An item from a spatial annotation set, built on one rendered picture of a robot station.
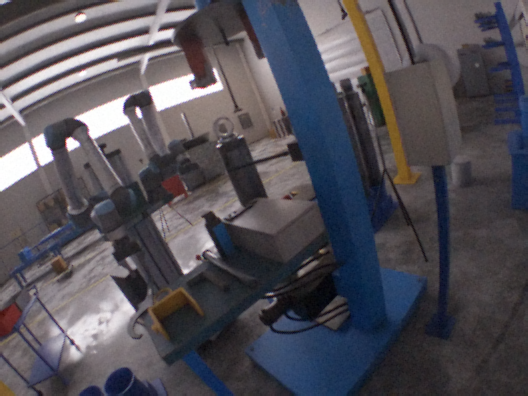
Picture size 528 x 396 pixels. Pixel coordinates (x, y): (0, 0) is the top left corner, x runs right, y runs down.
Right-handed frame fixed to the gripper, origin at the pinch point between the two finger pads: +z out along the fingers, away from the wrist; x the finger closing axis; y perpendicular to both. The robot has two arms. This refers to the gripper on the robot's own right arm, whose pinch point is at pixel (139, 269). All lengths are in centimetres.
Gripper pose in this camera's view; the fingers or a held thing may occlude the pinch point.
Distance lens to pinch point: 123.4
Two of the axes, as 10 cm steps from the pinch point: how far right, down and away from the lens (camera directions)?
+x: -8.5, 4.4, -2.9
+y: -3.8, -1.5, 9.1
